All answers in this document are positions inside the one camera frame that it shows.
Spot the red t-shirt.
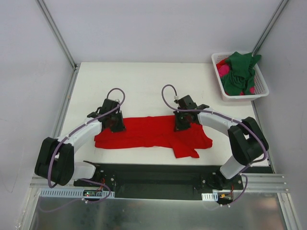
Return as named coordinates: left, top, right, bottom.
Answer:
left=94, top=115, right=213, bottom=158

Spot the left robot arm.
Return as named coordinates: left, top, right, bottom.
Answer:
left=35, top=98, right=126, bottom=188

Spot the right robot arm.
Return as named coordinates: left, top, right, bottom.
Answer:
left=174, top=95, right=269, bottom=190

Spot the pink garment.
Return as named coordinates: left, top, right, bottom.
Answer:
left=216, top=59, right=232, bottom=78

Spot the green t-shirt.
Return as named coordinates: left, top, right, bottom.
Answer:
left=220, top=52, right=261, bottom=96

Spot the white plastic basket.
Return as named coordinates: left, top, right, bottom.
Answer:
left=212, top=52, right=269, bottom=102

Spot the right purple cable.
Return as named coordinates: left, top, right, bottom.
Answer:
left=161, top=84, right=268, bottom=208

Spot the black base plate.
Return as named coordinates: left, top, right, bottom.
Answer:
left=73, top=162, right=249, bottom=199

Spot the right white cable duct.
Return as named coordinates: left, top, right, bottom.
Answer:
left=201, top=192, right=218, bottom=202

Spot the white cable duct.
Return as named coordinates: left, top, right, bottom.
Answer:
left=201, top=192, right=218, bottom=202
left=40, top=188, right=115, bottom=199

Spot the left white cable duct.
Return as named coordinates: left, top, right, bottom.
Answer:
left=40, top=188, right=115, bottom=199

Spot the left aluminium frame post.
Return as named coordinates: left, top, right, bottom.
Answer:
left=35, top=0, right=81, bottom=70

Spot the aluminium frame post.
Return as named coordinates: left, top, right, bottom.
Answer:
left=35, top=0, right=81, bottom=70
left=252, top=0, right=290, bottom=55

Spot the right aluminium frame post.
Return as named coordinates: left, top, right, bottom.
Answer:
left=252, top=0, right=290, bottom=55

